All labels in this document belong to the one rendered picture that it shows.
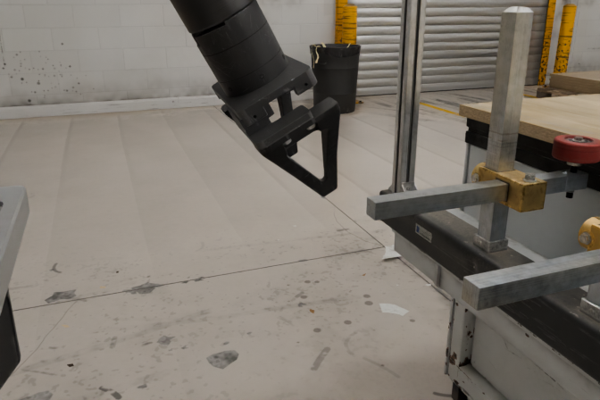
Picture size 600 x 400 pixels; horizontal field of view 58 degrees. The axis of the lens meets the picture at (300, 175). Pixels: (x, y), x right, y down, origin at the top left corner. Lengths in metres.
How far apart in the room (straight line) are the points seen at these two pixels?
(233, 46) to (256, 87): 0.04
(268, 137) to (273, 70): 0.06
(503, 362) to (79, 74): 5.37
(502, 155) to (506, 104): 0.09
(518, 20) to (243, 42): 0.64
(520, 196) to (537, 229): 0.33
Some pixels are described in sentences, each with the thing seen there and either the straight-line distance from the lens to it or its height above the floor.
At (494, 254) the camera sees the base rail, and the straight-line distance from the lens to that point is 1.06.
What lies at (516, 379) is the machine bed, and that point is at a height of 0.25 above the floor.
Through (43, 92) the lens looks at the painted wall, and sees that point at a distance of 6.26.
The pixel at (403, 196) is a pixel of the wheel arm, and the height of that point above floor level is 0.85.
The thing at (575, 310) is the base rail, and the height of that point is 0.70.
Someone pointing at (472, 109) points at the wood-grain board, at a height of 0.90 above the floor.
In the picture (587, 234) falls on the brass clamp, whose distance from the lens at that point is 0.88.
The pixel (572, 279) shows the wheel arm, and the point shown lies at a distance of 0.76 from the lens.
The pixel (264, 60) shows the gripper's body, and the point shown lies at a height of 1.10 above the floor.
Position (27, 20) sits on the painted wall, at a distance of 6.20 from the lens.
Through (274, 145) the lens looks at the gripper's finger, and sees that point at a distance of 0.38.
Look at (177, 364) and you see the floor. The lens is 1.93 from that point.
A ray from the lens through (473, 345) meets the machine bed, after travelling 1.63.
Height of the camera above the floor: 1.14
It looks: 18 degrees down
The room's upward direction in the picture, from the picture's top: straight up
